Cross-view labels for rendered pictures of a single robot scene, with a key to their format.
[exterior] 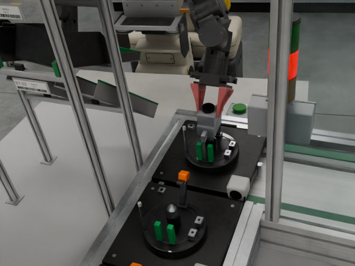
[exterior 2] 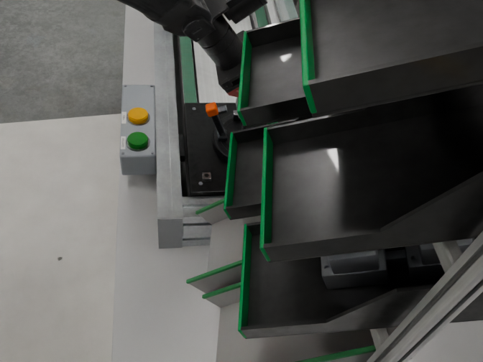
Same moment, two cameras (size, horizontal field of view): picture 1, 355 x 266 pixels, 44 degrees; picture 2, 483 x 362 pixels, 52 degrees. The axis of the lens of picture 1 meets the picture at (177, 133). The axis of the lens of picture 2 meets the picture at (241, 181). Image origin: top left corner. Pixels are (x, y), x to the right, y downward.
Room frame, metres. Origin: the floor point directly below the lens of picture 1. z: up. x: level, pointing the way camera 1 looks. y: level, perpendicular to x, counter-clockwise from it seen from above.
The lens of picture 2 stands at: (1.29, 0.44, 1.69)
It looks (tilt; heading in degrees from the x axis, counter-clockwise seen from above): 51 degrees down; 229
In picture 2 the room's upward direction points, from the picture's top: 10 degrees clockwise
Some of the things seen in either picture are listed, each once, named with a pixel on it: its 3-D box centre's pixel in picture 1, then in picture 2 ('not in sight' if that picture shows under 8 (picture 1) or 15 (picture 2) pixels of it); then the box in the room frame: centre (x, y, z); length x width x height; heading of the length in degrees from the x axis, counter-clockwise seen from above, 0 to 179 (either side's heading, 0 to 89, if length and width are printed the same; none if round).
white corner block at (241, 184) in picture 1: (237, 188); not in sight; (0.71, -0.12, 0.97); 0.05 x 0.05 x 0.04; 63
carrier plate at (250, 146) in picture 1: (212, 157); (246, 146); (0.84, -0.08, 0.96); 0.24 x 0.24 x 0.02; 63
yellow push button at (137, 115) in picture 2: not in sight; (138, 116); (0.99, -0.25, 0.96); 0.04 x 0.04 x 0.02
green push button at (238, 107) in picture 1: (239, 109); (137, 141); (1.02, -0.19, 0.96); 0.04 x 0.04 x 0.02
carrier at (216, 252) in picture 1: (173, 217); not in sight; (0.61, 0.03, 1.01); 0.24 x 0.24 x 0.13; 63
